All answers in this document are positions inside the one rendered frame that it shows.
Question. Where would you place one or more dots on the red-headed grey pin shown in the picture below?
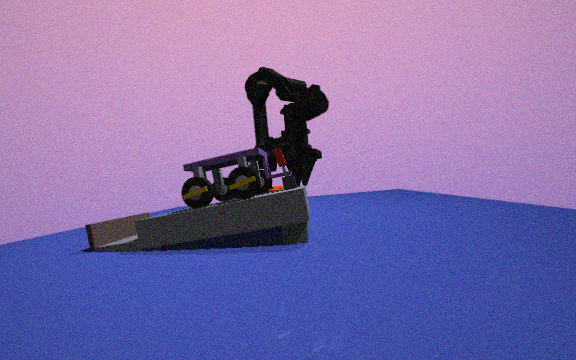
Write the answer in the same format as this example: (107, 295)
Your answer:
(280, 159)

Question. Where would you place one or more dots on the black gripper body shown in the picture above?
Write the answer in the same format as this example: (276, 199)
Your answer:
(296, 144)

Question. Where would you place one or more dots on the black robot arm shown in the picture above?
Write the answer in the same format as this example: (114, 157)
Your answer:
(309, 104)

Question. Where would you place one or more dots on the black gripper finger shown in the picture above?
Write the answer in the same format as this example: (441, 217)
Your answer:
(295, 165)
(307, 169)

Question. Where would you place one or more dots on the grey ramp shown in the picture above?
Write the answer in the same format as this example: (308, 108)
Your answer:
(288, 208)

